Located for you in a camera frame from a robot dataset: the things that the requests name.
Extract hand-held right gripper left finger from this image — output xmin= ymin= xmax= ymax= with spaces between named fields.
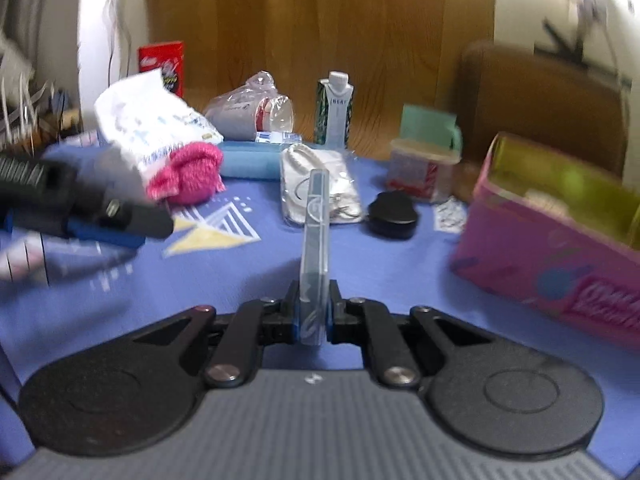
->
xmin=132 ymin=280 xmax=303 ymax=388

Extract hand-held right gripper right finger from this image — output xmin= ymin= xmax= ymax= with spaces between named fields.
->
xmin=326 ymin=280 xmax=496 ymax=388

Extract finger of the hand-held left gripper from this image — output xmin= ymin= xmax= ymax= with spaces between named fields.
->
xmin=67 ymin=219 xmax=146 ymax=250
xmin=75 ymin=196 xmax=174 ymax=239

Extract pink towel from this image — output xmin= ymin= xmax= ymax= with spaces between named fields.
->
xmin=147 ymin=142 xmax=225 ymax=206

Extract small black case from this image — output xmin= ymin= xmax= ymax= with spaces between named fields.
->
xmin=367 ymin=190 xmax=419 ymax=239

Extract pink biscuit tin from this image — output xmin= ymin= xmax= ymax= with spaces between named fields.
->
xmin=450 ymin=132 xmax=640 ymax=348

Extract blue printed tablecloth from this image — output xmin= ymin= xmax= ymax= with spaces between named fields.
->
xmin=0 ymin=135 xmax=640 ymax=480

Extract white tissue pack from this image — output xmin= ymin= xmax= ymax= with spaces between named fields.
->
xmin=95 ymin=70 xmax=224 ymax=183

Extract blue glasses case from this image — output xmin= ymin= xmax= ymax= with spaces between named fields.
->
xmin=219 ymin=141 xmax=287 ymax=180

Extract bag of paper cups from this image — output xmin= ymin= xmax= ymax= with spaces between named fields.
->
xmin=204 ymin=72 xmax=296 ymax=142

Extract white mask in plastic bag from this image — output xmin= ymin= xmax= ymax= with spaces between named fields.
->
xmin=280 ymin=143 xmax=364 ymax=226

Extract red box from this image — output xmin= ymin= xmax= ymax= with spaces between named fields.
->
xmin=138 ymin=41 xmax=185 ymax=99

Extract small white blue packet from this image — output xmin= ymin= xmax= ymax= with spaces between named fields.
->
xmin=255 ymin=131 xmax=302 ymax=145

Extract plastic container with red label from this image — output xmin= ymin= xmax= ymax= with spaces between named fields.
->
xmin=386 ymin=137 xmax=462 ymax=204

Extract milk carton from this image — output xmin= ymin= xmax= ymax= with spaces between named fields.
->
xmin=314 ymin=72 xmax=354 ymax=149

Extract green plastic cup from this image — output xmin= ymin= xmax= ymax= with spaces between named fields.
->
xmin=401 ymin=104 xmax=464 ymax=154

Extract brown chair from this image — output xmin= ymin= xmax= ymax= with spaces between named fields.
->
xmin=459 ymin=40 xmax=632 ymax=177

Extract black tape strips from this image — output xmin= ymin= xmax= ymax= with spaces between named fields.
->
xmin=541 ymin=17 xmax=605 ymax=69

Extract metal wire rack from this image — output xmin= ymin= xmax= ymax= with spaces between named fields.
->
xmin=0 ymin=77 xmax=83 ymax=148

